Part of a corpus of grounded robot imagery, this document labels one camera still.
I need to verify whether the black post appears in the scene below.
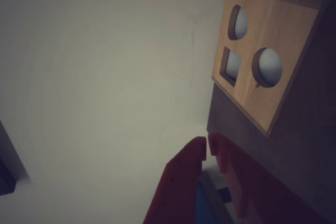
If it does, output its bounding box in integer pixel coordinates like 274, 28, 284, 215
217, 187, 231, 204

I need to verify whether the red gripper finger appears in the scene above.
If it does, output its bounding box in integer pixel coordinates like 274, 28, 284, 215
208, 132, 332, 224
143, 136, 207, 224

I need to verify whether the grey beam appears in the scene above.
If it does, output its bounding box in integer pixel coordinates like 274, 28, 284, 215
201, 171, 233, 224

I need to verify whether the wooden shape sorter box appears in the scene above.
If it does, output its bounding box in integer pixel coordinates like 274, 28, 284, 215
211, 0, 332, 138

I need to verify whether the bright blue object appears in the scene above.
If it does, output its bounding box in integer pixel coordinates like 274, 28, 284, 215
195, 179, 218, 224

